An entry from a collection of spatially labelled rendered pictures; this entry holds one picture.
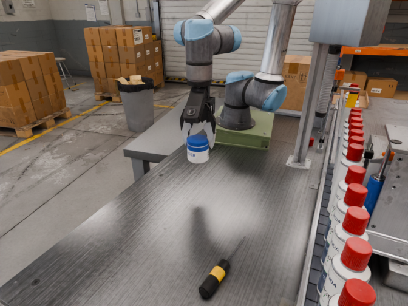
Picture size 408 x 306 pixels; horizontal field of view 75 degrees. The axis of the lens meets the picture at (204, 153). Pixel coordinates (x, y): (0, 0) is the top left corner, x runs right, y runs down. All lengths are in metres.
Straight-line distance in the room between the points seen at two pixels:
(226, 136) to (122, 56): 3.56
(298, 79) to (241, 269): 1.19
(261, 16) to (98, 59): 2.89
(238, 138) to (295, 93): 0.58
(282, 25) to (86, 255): 0.95
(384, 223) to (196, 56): 0.59
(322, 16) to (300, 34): 4.44
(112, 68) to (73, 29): 2.64
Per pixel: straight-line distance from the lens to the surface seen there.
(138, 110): 3.40
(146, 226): 0.80
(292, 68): 1.63
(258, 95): 1.10
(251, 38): 5.41
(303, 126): 1.06
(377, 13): 0.89
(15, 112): 3.81
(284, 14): 1.08
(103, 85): 4.91
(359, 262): 0.44
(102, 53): 4.80
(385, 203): 0.67
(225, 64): 5.56
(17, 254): 2.18
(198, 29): 0.74
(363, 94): 2.26
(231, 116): 1.20
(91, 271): 0.73
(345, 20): 0.88
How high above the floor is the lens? 1.37
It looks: 28 degrees down
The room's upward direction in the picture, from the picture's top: straight up
